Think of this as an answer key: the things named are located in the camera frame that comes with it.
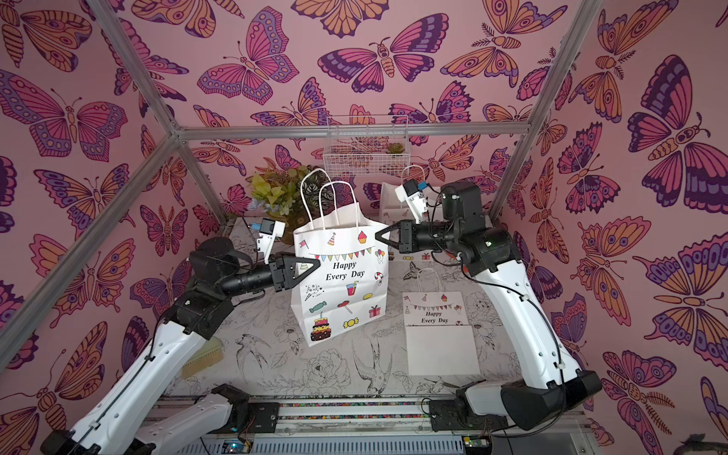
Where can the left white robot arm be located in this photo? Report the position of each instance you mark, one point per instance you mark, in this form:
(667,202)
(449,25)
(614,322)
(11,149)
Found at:
(220,274)

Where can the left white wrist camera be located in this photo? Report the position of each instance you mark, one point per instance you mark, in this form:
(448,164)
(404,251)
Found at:
(269,231)

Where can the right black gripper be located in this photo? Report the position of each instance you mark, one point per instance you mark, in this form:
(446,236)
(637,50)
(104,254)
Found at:
(412,237)

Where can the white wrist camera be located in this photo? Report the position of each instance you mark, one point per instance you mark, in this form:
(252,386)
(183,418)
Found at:
(411,196)
(269,231)

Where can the white wire wall basket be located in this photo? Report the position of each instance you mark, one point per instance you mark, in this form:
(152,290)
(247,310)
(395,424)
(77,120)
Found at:
(356,145)

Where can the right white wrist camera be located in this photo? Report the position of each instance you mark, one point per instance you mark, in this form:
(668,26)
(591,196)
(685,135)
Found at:
(411,196)

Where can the small succulent in basket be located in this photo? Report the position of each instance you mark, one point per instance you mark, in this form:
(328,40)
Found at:
(396,149)

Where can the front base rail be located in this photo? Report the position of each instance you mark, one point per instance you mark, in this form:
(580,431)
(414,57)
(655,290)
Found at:
(394,425)

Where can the potted green plant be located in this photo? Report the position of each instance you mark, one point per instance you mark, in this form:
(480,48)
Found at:
(291,195)

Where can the aluminium frame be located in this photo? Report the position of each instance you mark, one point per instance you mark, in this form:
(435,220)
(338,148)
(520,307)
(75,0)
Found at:
(41,301)

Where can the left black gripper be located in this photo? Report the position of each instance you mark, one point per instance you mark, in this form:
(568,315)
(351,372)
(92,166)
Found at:
(283,279)

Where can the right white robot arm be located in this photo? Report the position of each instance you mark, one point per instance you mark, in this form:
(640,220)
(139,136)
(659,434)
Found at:
(552,381)

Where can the white party paper bag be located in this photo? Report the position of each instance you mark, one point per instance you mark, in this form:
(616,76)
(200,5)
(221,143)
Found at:
(439,338)

